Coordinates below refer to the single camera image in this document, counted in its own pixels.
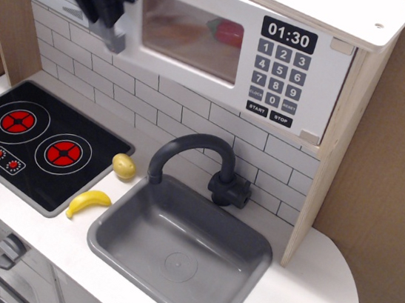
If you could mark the grey plastic sink basin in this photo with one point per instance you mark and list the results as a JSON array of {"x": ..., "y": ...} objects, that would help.
[{"x": 179, "y": 247}]

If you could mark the white toy microwave door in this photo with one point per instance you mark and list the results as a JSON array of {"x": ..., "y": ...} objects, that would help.
[{"x": 286, "y": 73}]

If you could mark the yellow toy banana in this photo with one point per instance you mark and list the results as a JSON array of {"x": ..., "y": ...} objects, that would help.
[{"x": 86, "y": 199}]

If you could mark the black toy stove top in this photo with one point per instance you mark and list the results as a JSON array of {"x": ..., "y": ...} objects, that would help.
[{"x": 49, "y": 151}]

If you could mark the red toy chili pepper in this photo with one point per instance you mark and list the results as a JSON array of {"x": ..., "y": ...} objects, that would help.
[{"x": 227, "y": 32}]

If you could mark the yellow toy potato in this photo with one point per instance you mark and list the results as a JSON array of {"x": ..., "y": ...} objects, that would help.
[{"x": 123, "y": 166}]

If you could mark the brown cardboard panel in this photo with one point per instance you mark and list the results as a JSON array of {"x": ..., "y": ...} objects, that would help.
[{"x": 364, "y": 211}]

